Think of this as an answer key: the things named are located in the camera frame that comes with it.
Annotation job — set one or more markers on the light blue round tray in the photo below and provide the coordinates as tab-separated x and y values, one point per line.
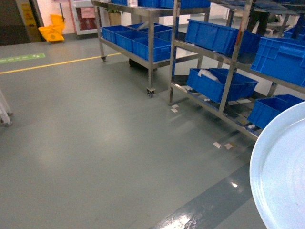
277	171

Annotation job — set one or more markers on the blue bin lower shelf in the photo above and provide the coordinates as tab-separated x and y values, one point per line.
211	83

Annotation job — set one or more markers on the blue bin shelf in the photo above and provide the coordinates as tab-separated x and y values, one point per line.
211	83
220	38

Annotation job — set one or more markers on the steel wheeled shelf cart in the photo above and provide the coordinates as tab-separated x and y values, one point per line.
150	13

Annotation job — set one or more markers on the blue bin middle shelf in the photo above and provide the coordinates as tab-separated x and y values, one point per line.
220	38

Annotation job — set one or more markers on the steel shelf rack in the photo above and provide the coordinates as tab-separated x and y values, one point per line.
236	112

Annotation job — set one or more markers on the large blue crate on shelf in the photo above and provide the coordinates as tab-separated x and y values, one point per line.
281	58

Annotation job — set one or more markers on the blue bins on cart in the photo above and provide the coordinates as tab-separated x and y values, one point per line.
136	40

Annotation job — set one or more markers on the blue bin bottom right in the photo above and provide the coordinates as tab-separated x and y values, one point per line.
266	109

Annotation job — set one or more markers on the yellow mop bucket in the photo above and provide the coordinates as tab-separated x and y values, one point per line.
54	32

